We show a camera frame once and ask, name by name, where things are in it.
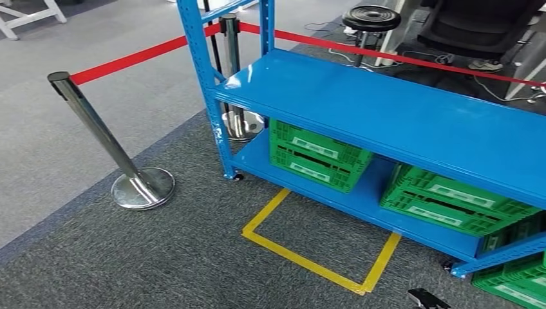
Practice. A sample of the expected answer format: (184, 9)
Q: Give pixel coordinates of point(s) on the green plastic crate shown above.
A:
(315, 153)
(448, 204)
(512, 281)

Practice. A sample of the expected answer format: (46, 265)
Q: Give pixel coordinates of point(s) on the blue metal shelf rack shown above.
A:
(384, 111)

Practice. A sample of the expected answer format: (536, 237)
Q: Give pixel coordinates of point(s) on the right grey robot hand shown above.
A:
(426, 298)

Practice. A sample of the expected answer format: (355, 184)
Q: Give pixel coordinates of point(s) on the chrome stanchion post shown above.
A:
(143, 189)
(233, 64)

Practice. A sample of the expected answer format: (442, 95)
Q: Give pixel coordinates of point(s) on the red barrier belt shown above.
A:
(384, 53)
(128, 59)

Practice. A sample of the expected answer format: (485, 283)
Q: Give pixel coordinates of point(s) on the black thin pole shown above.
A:
(212, 38)

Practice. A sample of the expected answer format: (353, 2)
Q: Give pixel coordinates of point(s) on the white desk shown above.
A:
(527, 76)
(390, 34)

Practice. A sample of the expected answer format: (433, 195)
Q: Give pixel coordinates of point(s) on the black office chair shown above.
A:
(473, 25)

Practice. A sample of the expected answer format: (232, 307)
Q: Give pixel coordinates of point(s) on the white trestle table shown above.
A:
(30, 15)

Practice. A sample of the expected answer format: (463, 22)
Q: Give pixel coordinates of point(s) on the black round stool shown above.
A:
(537, 96)
(371, 18)

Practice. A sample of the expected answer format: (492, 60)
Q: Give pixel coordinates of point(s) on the person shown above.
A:
(486, 66)

